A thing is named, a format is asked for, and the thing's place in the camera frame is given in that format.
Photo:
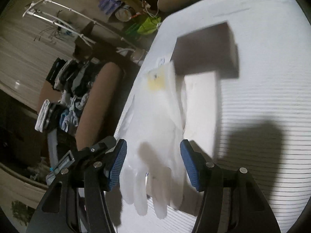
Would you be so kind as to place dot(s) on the pile of clothes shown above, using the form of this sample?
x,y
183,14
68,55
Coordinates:
x,y
70,77

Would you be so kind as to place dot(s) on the neon green bag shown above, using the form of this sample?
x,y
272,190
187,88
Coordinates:
x,y
148,25

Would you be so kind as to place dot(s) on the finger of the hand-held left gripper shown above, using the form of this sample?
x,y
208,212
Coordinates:
x,y
97,148

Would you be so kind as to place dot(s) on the white folded towel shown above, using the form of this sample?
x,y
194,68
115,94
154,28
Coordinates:
x,y
42,116

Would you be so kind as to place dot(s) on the white clothes rack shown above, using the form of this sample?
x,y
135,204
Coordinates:
x,y
60,4

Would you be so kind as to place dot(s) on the green plant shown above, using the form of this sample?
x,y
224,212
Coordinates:
x,y
21,212

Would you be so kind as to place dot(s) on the white box with dark top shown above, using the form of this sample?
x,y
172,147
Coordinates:
x,y
204,48

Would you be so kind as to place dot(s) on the white gloves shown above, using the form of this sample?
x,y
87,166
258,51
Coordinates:
x,y
155,126

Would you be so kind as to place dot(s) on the white ribbed table cover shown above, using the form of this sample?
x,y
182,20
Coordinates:
x,y
255,102

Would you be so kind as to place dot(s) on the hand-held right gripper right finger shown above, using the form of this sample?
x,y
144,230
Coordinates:
x,y
189,165

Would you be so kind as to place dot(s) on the purple box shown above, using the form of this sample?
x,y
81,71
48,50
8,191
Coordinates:
x,y
109,2

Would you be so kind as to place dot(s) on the brown upholstered seat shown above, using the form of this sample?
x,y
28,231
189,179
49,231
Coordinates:
x,y
97,106

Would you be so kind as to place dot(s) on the round white tin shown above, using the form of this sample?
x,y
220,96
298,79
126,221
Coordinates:
x,y
123,14

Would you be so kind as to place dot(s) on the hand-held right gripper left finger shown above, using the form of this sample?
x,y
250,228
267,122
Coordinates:
x,y
119,165

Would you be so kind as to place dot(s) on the beige curtain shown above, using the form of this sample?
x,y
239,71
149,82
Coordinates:
x,y
24,60

